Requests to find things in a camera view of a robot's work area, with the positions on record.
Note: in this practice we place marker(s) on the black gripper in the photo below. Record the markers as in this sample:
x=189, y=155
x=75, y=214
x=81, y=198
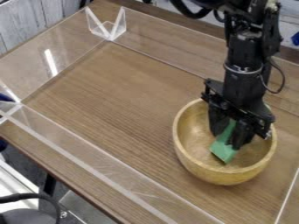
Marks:
x=235, y=99

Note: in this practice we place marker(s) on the blue object at right edge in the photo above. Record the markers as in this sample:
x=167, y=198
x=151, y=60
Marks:
x=295, y=39

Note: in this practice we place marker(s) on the white container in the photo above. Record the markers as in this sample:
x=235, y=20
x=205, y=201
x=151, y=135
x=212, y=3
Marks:
x=288, y=28

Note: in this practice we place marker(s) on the clear acrylic enclosure wall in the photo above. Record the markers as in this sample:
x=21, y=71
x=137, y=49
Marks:
x=95, y=107

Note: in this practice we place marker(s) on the green rectangular block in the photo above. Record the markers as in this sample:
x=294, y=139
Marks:
x=220, y=147

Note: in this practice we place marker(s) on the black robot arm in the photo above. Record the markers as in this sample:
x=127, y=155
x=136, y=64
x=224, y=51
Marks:
x=250, y=28

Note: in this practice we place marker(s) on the brown wooden bowl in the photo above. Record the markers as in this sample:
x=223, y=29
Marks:
x=192, y=140

